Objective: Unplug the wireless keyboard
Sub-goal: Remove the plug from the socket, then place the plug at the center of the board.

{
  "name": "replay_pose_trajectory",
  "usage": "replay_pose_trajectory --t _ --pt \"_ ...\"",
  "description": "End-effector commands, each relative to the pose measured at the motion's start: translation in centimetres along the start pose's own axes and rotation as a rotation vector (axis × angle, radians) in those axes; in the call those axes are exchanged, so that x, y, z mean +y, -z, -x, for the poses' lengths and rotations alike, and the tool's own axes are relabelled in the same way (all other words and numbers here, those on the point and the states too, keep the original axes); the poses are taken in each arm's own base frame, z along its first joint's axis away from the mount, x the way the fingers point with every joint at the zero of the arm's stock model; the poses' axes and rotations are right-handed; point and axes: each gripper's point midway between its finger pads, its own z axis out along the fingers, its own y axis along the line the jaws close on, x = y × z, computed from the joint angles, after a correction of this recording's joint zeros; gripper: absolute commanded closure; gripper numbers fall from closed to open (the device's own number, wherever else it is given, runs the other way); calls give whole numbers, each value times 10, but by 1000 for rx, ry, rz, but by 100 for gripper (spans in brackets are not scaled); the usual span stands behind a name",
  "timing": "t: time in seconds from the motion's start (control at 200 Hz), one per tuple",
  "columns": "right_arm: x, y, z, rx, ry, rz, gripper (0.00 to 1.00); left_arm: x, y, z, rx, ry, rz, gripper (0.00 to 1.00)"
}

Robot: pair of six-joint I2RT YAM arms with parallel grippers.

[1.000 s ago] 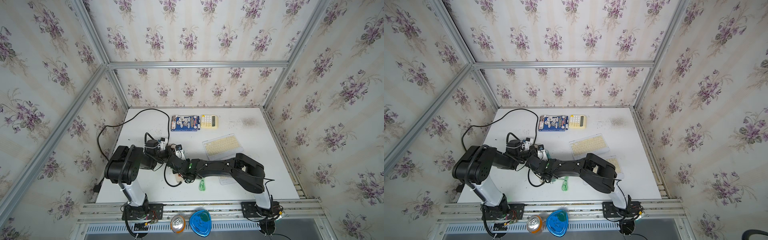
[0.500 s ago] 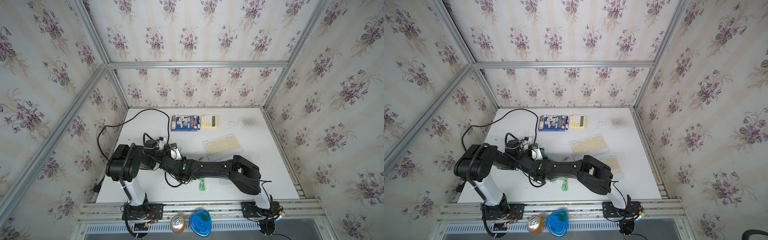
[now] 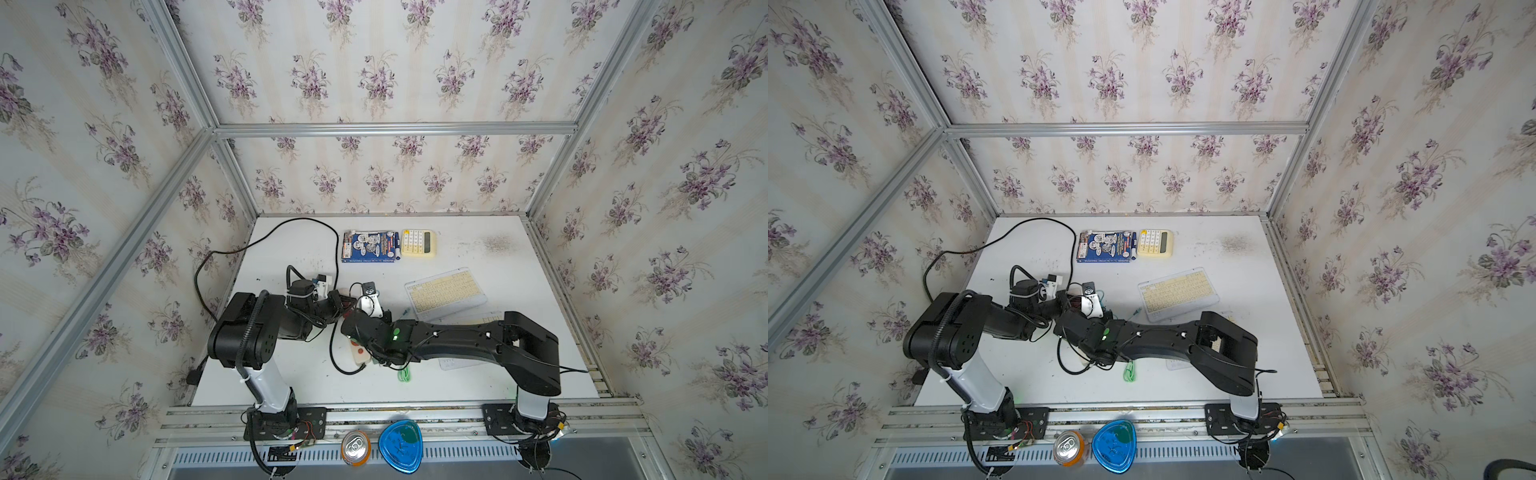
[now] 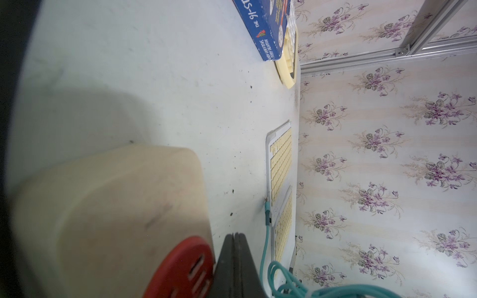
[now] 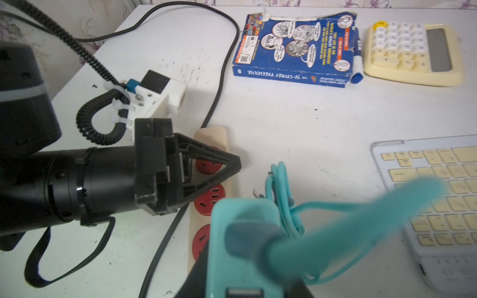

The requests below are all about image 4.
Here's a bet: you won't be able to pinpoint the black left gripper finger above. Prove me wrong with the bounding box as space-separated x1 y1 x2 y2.
207 233 267 298

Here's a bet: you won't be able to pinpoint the green charging cable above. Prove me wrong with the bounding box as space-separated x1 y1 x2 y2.
258 199 403 298

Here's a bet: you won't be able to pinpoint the cream power strip red sockets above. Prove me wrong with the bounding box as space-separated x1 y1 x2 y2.
11 144 213 298

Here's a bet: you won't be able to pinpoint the white yellow keyboard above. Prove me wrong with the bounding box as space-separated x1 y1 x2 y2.
265 121 293 225
272 185 294 267

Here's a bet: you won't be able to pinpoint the cream yellow calculator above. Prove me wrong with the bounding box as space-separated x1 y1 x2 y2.
275 26 299 89

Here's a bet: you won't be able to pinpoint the blue paperback book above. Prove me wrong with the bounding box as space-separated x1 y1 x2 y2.
233 0 296 61

